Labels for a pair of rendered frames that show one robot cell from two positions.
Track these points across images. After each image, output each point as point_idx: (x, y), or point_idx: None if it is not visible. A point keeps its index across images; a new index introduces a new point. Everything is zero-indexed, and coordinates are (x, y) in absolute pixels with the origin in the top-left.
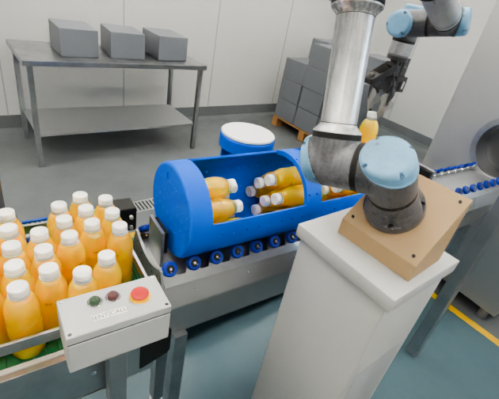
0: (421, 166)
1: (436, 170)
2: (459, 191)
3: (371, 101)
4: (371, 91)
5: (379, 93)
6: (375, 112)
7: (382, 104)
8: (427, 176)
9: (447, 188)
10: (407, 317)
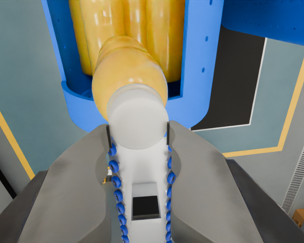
0: (150, 218)
1: (166, 239)
2: (122, 229)
3: (183, 149)
4: (238, 209)
5: (171, 235)
6: (126, 132)
7: (71, 169)
8: (133, 209)
9: (143, 229)
10: None
